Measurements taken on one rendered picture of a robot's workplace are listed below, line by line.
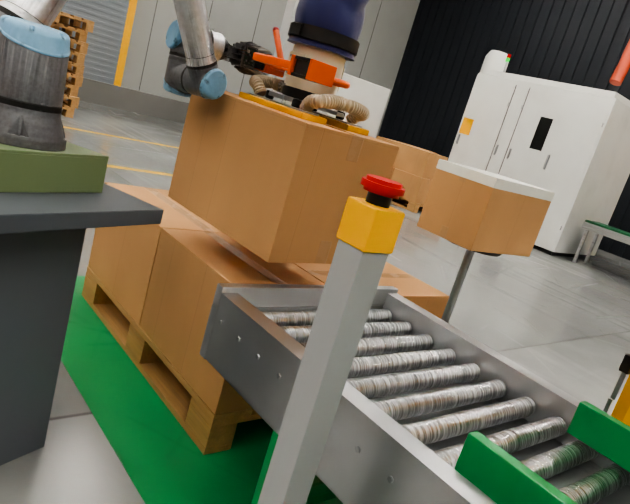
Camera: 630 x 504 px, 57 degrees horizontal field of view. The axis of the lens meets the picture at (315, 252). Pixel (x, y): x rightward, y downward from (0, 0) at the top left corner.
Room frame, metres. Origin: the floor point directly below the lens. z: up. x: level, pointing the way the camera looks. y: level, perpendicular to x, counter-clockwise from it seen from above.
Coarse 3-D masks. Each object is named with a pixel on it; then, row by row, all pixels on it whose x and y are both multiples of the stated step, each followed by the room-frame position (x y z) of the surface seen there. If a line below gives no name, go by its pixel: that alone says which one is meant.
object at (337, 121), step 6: (318, 114) 1.95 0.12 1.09; (324, 114) 1.97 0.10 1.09; (330, 120) 1.88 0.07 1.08; (336, 120) 1.88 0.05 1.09; (342, 120) 1.89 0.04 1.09; (336, 126) 1.85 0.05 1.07; (342, 126) 1.83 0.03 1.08; (348, 126) 1.82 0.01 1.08; (354, 126) 1.84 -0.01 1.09; (360, 126) 1.89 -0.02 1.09; (354, 132) 1.84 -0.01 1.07; (360, 132) 1.86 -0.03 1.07; (366, 132) 1.88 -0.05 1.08
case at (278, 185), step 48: (192, 96) 1.95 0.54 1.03; (192, 144) 1.91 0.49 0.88; (240, 144) 1.73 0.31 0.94; (288, 144) 1.58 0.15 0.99; (336, 144) 1.64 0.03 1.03; (384, 144) 1.78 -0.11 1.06; (192, 192) 1.86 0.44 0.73; (240, 192) 1.69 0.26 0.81; (288, 192) 1.55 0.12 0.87; (336, 192) 1.68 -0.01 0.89; (240, 240) 1.65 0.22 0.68; (288, 240) 1.59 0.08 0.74; (336, 240) 1.73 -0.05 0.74
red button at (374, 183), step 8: (368, 176) 0.88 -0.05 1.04; (376, 176) 0.90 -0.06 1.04; (368, 184) 0.87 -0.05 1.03; (376, 184) 0.86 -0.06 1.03; (384, 184) 0.87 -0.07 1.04; (392, 184) 0.87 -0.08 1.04; (400, 184) 0.89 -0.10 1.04; (368, 192) 0.89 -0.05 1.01; (376, 192) 0.87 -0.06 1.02; (384, 192) 0.86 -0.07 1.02; (392, 192) 0.86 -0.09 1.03; (400, 192) 0.87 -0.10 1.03; (368, 200) 0.88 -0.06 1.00; (376, 200) 0.88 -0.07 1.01; (384, 200) 0.88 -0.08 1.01
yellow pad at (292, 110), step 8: (240, 96) 1.92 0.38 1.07; (248, 96) 1.88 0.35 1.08; (256, 96) 1.88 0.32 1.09; (272, 96) 1.88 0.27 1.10; (264, 104) 1.82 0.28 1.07; (272, 104) 1.79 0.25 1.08; (280, 104) 1.79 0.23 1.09; (296, 104) 1.78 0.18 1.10; (288, 112) 1.73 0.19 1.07; (296, 112) 1.70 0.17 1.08; (304, 112) 1.72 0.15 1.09; (312, 120) 1.71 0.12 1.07; (320, 120) 1.74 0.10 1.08
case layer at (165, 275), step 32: (128, 192) 2.38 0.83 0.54; (160, 192) 2.56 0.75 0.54; (160, 224) 2.05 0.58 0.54; (192, 224) 2.18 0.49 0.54; (96, 256) 2.39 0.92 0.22; (128, 256) 2.17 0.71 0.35; (160, 256) 1.98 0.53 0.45; (192, 256) 1.82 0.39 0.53; (224, 256) 1.89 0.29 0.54; (256, 256) 2.00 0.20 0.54; (128, 288) 2.12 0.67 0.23; (160, 288) 1.94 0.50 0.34; (192, 288) 1.79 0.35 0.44; (416, 288) 2.22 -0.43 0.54; (160, 320) 1.90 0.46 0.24; (192, 320) 1.76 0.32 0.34; (192, 352) 1.72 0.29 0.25; (192, 384) 1.69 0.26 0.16; (224, 384) 1.58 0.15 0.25
